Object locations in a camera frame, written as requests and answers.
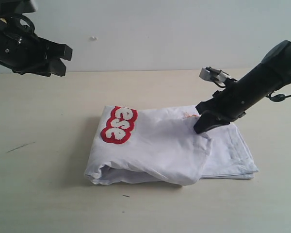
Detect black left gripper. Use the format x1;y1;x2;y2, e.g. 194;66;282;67
0;14;73;77

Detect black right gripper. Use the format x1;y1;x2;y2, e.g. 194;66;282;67
194;72;276;133

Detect white t-shirt red lettering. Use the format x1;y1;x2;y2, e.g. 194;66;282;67
84;105;258;186

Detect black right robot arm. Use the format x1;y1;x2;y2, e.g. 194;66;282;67
194;40;291;133

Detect orange size tag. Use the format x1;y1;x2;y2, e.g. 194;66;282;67
183;113;200;119

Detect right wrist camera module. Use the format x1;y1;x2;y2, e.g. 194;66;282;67
199;67;231;88

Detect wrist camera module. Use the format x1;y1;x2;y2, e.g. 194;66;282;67
199;67;231;88
0;0;38;15

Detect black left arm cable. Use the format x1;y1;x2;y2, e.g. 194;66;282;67
0;9;36;33

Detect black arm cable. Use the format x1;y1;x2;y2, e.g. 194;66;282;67
0;9;36;33
266;88;291;102

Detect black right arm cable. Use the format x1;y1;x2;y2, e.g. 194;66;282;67
266;88;291;102

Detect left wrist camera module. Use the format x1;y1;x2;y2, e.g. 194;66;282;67
0;0;38;15

